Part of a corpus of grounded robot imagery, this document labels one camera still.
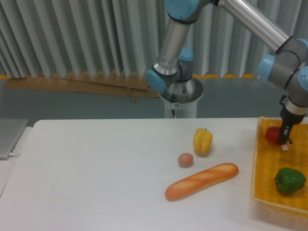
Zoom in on red bell pepper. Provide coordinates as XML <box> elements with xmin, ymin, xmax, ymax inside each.
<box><xmin>265</xmin><ymin>126</ymin><xmax>289</xmax><ymax>150</ymax></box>

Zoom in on yellow bell pepper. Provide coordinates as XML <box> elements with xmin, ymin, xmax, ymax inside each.
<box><xmin>193</xmin><ymin>128</ymin><xmax>213</xmax><ymax>156</ymax></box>

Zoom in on brown egg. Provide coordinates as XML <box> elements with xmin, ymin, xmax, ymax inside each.
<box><xmin>178</xmin><ymin>153</ymin><xmax>194</xmax><ymax>167</ymax></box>

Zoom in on silver laptop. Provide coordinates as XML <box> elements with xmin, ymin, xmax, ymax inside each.
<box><xmin>0</xmin><ymin>118</ymin><xmax>28</xmax><ymax>160</ymax></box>

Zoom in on yellow woven basket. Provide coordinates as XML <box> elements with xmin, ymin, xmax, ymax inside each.
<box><xmin>251</xmin><ymin>117</ymin><xmax>308</xmax><ymax>217</ymax></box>

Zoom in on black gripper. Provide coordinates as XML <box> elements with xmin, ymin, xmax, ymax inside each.
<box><xmin>277</xmin><ymin>106</ymin><xmax>305</xmax><ymax>145</ymax></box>

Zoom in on brown cardboard sheet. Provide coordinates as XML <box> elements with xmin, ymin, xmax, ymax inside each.
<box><xmin>5</xmin><ymin>70</ymin><xmax>159</xmax><ymax>102</ymax></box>

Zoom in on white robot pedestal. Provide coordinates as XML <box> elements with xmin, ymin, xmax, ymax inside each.
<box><xmin>159</xmin><ymin>78</ymin><xmax>204</xmax><ymax>118</ymax></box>

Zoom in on white corrugated curtain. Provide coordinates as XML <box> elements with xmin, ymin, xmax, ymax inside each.
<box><xmin>0</xmin><ymin>0</ymin><xmax>308</xmax><ymax>78</ymax></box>

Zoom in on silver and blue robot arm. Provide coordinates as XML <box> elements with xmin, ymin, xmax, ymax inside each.
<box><xmin>145</xmin><ymin>0</ymin><xmax>308</xmax><ymax>144</ymax></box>

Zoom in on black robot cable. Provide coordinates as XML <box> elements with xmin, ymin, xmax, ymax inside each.
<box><xmin>171</xmin><ymin>94</ymin><xmax>178</xmax><ymax>119</ymax></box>

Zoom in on baguette bread loaf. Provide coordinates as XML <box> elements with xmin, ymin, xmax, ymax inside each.
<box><xmin>165</xmin><ymin>163</ymin><xmax>239</xmax><ymax>201</ymax></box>

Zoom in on green bell pepper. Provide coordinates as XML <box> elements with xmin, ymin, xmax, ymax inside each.
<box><xmin>275</xmin><ymin>167</ymin><xmax>307</xmax><ymax>194</ymax></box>

